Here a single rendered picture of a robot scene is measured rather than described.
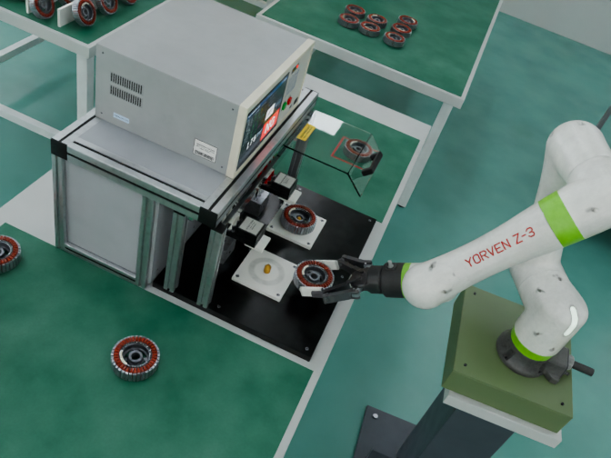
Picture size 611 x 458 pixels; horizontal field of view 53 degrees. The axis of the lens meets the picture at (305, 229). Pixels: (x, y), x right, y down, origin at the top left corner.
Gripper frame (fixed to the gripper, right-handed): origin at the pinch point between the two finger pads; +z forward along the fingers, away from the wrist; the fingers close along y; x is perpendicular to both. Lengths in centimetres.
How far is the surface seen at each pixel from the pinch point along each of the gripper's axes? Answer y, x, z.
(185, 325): 26.8, -4.7, 25.7
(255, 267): 0.5, -3.5, 17.4
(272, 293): 6.6, 0.5, 10.6
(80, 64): -76, -49, 122
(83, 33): -80, -59, 118
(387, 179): -71, 11, 0
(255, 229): 0.8, -17.0, 12.9
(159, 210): 20.5, -36.4, 23.3
